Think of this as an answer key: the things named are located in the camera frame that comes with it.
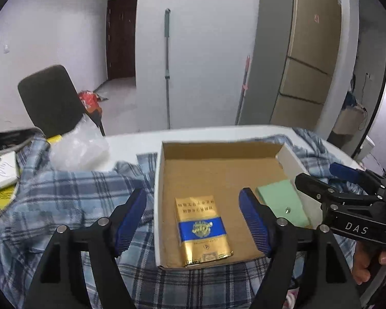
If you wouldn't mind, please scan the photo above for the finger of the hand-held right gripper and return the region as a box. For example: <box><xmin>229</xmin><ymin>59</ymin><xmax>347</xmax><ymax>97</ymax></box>
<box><xmin>330</xmin><ymin>162</ymin><xmax>386</xmax><ymax>197</ymax></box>
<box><xmin>295</xmin><ymin>173</ymin><xmax>378</xmax><ymax>207</ymax></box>

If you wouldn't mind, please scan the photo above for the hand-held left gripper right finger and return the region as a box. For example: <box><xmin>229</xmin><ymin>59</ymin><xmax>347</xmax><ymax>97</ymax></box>
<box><xmin>239</xmin><ymin>187</ymin><xmax>362</xmax><ymax>309</ymax></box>

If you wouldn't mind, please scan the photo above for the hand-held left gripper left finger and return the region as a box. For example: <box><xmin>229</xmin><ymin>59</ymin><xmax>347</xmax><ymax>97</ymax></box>
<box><xmin>26</xmin><ymin>187</ymin><xmax>148</xmax><ymax>309</ymax></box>

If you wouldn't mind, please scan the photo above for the pale green sponge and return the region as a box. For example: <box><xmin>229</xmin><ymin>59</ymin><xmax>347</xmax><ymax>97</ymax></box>
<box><xmin>256</xmin><ymin>178</ymin><xmax>311</xmax><ymax>229</ymax></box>

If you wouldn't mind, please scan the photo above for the gold and blue cigarette pack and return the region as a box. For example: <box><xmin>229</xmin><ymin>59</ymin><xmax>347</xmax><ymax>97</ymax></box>
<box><xmin>174</xmin><ymin>195</ymin><xmax>234</xmax><ymax>268</ymax></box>

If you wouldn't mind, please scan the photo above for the cardboard box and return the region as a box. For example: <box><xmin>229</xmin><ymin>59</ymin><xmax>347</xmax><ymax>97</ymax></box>
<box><xmin>154</xmin><ymin>140</ymin><xmax>324</xmax><ymax>271</ymax></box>

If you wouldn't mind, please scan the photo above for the person's right hand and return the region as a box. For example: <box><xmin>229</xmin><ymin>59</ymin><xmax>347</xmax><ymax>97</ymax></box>
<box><xmin>350</xmin><ymin>241</ymin><xmax>386</xmax><ymax>284</ymax></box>

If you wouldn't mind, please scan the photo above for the brown cardboard carton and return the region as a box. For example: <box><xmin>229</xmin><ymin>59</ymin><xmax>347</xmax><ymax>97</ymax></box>
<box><xmin>333</xmin><ymin>105</ymin><xmax>367</xmax><ymax>136</ymax></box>

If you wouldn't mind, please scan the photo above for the blue plaid shirt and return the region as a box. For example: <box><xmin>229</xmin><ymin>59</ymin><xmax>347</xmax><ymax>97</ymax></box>
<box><xmin>0</xmin><ymin>127</ymin><xmax>374</xmax><ymax>309</ymax></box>

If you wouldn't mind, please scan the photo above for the clear plastic bag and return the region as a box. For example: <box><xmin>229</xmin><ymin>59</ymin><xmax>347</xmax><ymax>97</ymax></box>
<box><xmin>50</xmin><ymin>114</ymin><xmax>110</xmax><ymax>171</ymax></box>

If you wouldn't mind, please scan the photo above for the red plastic bag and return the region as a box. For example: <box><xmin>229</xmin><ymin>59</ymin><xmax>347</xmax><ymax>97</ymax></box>
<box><xmin>78</xmin><ymin>90</ymin><xmax>108</xmax><ymax>113</ymax></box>

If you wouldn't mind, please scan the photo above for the yellow booklet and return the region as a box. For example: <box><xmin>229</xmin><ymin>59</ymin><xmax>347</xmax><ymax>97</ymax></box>
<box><xmin>0</xmin><ymin>183</ymin><xmax>17</xmax><ymax>207</ymax></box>

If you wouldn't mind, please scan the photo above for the white notebook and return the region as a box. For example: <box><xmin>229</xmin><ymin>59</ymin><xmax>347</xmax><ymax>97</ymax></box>
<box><xmin>0</xmin><ymin>151</ymin><xmax>20</xmax><ymax>194</ymax></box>

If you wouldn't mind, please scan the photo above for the gold refrigerator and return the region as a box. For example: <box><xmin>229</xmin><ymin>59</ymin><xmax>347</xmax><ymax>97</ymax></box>
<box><xmin>238</xmin><ymin>0</ymin><xmax>343</xmax><ymax>132</ymax></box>

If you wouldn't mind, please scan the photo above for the black chair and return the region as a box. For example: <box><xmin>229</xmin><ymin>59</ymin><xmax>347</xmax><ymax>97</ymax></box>
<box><xmin>17</xmin><ymin>65</ymin><xmax>107</xmax><ymax>137</ymax></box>

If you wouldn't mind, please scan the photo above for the dark brown door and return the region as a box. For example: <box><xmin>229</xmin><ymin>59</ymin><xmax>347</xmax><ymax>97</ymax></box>
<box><xmin>106</xmin><ymin>0</ymin><xmax>138</xmax><ymax>81</ymax></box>

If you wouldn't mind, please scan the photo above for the red-handled broom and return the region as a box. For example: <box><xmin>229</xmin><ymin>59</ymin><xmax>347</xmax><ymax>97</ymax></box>
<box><xmin>235</xmin><ymin>55</ymin><xmax>251</xmax><ymax>125</ymax></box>

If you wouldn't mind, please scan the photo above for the green-handled mop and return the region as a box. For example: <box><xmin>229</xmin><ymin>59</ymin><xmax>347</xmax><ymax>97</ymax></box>
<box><xmin>163</xmin><ymin>8</ymin><xmax>172</xmax><ymax>129</ymax></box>

